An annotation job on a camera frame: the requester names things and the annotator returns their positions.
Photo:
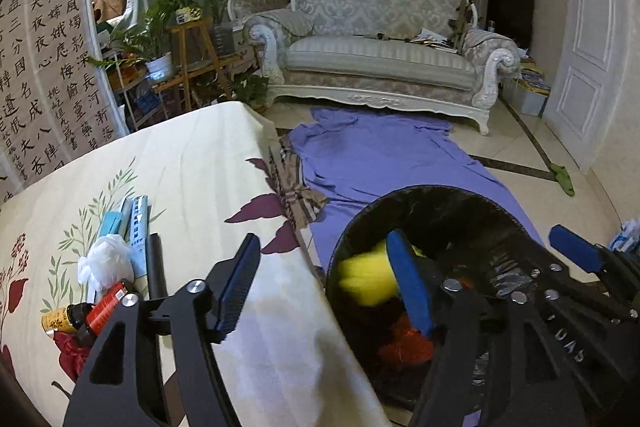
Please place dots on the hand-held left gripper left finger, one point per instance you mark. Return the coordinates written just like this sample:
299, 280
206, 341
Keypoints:
239, 289

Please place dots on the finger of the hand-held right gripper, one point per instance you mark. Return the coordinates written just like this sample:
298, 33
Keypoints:
547, 278
575, 248

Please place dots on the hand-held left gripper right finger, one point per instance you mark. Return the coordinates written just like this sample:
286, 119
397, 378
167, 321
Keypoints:
411, 287

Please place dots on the black round trash bin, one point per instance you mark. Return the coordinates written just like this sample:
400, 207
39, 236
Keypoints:
450, 212

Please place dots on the white plastic bag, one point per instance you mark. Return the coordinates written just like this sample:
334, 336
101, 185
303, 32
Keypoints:
105, 259

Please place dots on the yellow crumpled item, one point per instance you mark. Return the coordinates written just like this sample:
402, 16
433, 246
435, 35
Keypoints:
360, 279

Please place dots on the blue white packet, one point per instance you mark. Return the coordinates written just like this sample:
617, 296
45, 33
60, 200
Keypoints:
627, 237

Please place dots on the orange mesh net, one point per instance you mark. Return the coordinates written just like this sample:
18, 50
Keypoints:
404, 348

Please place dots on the green rag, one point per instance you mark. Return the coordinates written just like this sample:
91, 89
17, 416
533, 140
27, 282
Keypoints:
564, 179

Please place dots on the black cylinder tube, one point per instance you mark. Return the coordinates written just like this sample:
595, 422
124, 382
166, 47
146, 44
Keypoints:
156, 263

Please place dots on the plaid cloth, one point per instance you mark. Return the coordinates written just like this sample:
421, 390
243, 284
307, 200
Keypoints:
292, 192

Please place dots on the cream floral tablecloth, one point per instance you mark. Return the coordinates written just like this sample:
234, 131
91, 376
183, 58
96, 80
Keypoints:
200, 167

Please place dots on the purple cloth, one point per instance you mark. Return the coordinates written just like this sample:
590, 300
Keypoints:
390, 157

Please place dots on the red label dark bottle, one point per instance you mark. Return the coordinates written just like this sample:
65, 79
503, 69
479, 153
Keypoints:
106, 307

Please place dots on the grey long flat box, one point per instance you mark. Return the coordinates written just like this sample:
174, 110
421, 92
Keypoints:
127, 209

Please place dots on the teal small box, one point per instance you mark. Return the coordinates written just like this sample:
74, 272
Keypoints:
112, 224

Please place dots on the clear storage box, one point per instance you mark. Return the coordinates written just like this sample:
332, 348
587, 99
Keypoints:
527, 99

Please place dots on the red crumpled wrapper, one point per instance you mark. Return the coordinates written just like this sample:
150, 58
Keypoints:
70, 355

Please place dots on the yellow label brown bottle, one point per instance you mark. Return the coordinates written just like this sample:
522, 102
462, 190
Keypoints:
57, 319

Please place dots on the white panel door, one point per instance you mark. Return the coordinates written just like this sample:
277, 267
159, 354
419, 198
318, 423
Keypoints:
585, 57

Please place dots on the small leafy plant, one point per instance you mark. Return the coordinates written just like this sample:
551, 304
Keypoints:
252, 91

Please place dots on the ornate white sofa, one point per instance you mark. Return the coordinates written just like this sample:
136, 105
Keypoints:
375, 57

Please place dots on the green plant in white pot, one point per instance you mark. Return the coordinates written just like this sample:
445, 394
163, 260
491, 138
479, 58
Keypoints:
160, 66

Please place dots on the wooden plant stand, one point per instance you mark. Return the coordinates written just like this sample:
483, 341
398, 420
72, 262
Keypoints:
192, 52

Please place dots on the papers on sofa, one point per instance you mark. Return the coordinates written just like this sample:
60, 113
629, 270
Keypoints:
432, 41

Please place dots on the long leaf green plant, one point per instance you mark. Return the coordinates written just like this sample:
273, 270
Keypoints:
117, 57

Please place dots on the beige throw cloth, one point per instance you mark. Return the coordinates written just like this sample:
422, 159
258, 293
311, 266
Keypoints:
287, 23

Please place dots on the white blue small planter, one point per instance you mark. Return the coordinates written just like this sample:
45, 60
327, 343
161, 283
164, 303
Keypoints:
187, 14

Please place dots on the calligraphy scroll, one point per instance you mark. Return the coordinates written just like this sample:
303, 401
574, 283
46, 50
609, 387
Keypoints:
55, 72

